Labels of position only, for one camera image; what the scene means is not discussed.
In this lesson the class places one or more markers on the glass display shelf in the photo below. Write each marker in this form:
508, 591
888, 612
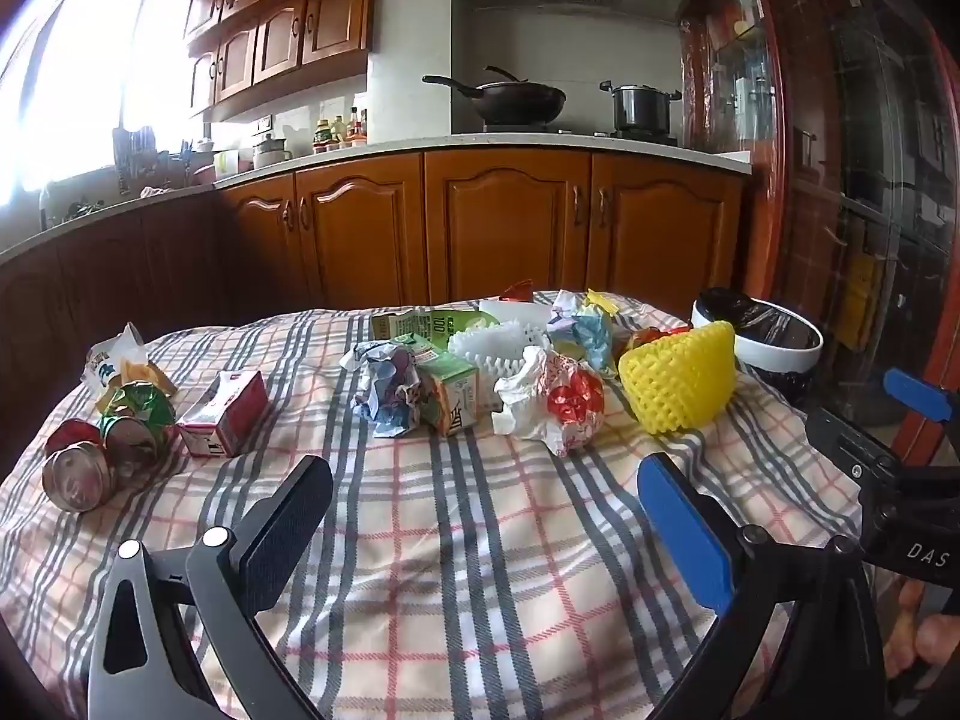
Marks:
735, 60

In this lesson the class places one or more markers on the crumpled white red wrapper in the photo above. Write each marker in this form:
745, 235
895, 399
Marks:
555, 401

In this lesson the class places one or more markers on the black trash bag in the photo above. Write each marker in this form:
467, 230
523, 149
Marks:
750, 315

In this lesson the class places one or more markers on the plaid tablecloth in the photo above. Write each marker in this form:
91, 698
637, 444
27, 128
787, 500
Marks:
450, 540

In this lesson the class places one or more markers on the red wooden door frame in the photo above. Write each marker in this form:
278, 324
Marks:
772, 165

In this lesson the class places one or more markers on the red milk carton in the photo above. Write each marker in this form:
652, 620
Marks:
225, 412

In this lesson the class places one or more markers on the white lidded pot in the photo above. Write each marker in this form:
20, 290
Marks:
270, 154

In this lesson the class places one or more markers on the wooden lower kitchen cabinets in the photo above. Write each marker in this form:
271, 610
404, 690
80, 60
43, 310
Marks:
495, 225

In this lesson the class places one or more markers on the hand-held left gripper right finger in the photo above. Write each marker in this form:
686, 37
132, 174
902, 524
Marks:
686, 532

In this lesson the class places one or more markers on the white yellow snack packet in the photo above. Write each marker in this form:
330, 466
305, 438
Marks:
112, 360

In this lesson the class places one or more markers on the small red wrapper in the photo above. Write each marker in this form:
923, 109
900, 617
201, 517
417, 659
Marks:
517, 291

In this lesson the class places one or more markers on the flattened green drink carton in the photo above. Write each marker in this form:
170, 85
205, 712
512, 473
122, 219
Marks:
420, 326

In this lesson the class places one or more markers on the crumpled blue yellow wrapper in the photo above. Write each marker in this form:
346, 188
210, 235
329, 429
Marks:
589, 330

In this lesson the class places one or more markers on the glass sliding door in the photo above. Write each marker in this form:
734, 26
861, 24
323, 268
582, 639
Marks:
870, 127

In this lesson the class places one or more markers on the yellow foam fruit net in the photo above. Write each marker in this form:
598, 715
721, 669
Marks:
679, 379

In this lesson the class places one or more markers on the kitchen window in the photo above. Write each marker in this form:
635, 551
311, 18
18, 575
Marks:
82, 90

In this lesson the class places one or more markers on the green crushed can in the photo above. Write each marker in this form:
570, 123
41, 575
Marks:
139, 427

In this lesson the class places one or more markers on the white foam fruit net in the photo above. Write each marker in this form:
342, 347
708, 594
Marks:
491, 345

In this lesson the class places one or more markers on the steel cooking pot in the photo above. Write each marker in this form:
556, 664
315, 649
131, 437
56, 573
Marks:
639, 109

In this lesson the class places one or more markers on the black wok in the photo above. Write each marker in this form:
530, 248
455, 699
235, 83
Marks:
521, 101

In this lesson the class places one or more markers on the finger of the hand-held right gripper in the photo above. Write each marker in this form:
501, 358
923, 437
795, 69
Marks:
919, 394
851, 446

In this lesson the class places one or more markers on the red gold wrapper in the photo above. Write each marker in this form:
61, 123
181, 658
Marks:
652, 336

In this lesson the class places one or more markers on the wooden upper kitchen cabinets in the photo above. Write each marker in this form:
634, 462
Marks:
292, 30

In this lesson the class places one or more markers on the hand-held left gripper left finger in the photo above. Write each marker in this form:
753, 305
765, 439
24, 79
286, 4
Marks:
289, 532

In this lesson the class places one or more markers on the white trash bin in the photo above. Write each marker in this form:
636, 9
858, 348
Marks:
780, 352

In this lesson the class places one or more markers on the utensil holder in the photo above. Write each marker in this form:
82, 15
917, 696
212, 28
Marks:
135, 157

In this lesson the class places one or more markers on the white kitchen countertop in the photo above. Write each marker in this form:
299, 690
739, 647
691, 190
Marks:
390, 150

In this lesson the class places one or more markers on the small green drink carton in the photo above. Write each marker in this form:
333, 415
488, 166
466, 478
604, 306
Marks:
450, 394

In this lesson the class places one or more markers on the wooden kitchen cabinets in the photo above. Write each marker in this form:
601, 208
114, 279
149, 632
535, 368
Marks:
495, 225
292, 30

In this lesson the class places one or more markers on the gas stove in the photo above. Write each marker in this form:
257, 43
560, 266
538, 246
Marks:
577, 133

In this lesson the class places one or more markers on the row of condiment bottles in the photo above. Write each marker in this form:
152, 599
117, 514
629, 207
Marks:
341, 133

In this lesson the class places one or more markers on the person's right hand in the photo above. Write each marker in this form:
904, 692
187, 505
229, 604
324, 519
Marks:
937, 637

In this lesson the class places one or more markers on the crumpled blue white paper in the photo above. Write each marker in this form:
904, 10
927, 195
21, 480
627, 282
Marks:
386, 390

